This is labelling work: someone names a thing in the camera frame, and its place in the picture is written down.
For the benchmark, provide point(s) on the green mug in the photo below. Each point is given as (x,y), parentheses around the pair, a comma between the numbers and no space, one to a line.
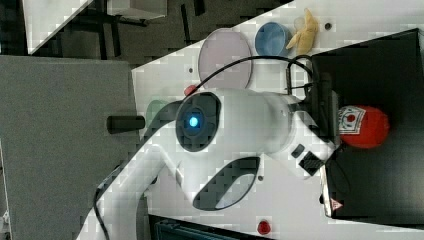
(156,110)

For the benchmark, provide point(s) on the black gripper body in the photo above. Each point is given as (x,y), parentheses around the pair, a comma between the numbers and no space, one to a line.
(322,105)

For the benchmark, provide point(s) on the round grey plate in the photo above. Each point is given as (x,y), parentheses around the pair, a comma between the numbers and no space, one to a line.
(222,47)

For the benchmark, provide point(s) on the silver toaster oven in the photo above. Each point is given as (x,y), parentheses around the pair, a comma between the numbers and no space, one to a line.
(370,102)

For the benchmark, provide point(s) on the small red toy fruit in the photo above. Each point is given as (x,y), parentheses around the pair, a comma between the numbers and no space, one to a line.
(263,227)

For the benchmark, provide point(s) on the red toy strawberry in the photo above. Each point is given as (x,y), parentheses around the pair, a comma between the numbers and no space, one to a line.
(190,90)

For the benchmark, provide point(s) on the red ketchup bottle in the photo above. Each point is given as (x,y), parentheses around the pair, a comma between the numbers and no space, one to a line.
(362,126)

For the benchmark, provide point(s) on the black cylindrical post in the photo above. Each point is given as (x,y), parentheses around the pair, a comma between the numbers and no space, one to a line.
(121,124)

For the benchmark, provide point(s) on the blue cup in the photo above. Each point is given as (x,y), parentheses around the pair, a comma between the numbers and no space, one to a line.
(272,39)

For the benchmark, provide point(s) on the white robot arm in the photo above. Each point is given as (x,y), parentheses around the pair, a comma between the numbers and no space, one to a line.
(207,141)

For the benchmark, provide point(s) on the yellow toy banana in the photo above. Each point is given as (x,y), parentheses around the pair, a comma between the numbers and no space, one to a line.
(303,39)

